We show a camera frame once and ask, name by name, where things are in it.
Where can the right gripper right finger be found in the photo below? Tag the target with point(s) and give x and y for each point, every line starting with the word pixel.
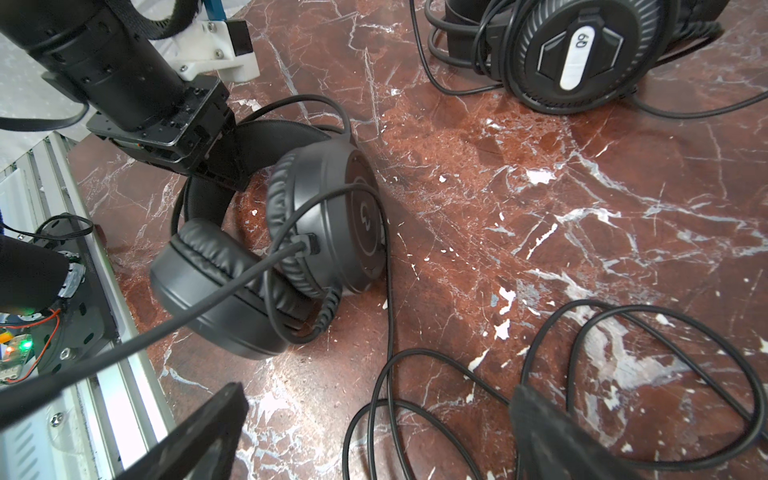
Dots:
pixel 551 445

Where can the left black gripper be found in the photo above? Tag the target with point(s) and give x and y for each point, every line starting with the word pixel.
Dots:
pixel 198 140

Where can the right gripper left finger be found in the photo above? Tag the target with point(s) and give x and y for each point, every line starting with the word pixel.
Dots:
pixel 203 446

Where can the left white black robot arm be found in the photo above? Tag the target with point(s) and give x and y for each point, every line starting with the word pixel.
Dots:
pixel 157 89

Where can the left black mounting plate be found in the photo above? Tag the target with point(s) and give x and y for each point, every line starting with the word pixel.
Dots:
pixel 86 323

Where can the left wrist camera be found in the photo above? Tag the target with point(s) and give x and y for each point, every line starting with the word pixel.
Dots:
pixel 214 46

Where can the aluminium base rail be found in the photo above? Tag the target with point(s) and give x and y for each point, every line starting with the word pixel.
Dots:
pixel 99 427

